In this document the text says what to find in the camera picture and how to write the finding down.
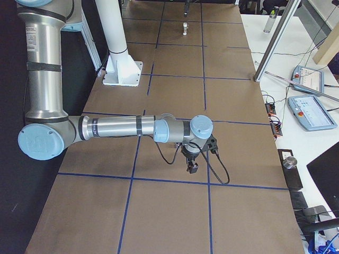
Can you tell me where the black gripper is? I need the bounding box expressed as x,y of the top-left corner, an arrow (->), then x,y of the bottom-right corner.
184,0 -> 190,17
181,146 -> 199,174

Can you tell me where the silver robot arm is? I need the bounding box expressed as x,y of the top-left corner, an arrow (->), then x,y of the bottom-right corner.
17,1 -> 217,173

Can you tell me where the clear water bottle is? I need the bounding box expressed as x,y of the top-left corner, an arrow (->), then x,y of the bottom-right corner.
263,6 -> 280,33

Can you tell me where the white column with base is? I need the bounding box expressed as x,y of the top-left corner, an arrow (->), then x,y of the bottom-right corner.
95,0 -> 143,87

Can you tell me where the lower orange black connector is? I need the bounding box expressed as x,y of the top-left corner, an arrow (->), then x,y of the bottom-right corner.
270,120 -> 283,138

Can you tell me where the orange black connector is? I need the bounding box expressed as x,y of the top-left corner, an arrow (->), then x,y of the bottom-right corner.
270,120 -> 283,138
265,103 -> 276,116

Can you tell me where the steel cylinder weight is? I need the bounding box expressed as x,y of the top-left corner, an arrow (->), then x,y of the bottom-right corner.
282,156 -> 298,169

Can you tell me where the upper orange black connector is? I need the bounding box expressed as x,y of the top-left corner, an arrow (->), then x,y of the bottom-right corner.
265,103 -> 276,116

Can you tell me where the black block stack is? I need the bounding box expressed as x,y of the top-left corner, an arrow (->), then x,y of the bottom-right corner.
278,149 -> 308,210

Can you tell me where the lower teach pendant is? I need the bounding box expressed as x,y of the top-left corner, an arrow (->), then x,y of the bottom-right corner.
288,95 -> 337,131

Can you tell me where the teach pendant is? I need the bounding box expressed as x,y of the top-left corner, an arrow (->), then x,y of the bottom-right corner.
291,65 -> 324,93
288,95 -> 337,131

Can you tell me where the upper teach pendant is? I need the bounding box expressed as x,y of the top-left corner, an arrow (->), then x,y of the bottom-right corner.
291,65 -> 324,93

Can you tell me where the thin metal rod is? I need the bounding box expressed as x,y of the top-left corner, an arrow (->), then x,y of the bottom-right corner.
264,71 -> 339,102

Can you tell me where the black camera cable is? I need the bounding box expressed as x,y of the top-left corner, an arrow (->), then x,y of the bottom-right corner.
154,137 -> 230,185

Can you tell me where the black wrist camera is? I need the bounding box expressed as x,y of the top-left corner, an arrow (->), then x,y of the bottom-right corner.
205,135 -> 219,155

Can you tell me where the aluminium frame post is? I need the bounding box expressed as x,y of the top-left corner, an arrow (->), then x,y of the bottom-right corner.
254,0 -> 301,82

